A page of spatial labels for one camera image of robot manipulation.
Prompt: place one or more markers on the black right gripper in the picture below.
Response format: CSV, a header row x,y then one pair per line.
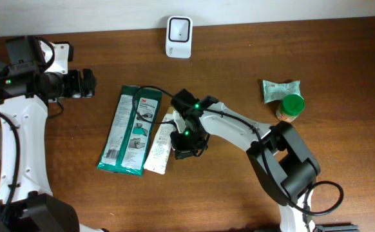
x,y
184,145

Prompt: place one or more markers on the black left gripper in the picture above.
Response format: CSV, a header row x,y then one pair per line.
x,y
80,87

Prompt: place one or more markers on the white tube gold cap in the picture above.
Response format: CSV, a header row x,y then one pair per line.
x,y
160,149

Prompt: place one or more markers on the green glove package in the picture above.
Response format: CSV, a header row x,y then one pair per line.
x,y
128,140

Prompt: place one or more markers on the teal snack packet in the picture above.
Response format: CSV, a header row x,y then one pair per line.
x,y
278,91

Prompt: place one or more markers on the green lid jar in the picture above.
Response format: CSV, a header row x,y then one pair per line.
x,y
290,108

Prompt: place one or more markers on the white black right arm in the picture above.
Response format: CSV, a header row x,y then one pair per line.
x,y
285,167

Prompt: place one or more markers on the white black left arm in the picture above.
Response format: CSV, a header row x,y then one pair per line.
x,y
36,75

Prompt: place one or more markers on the white barcode scanner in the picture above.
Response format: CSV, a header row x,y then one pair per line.
x,y
179,32

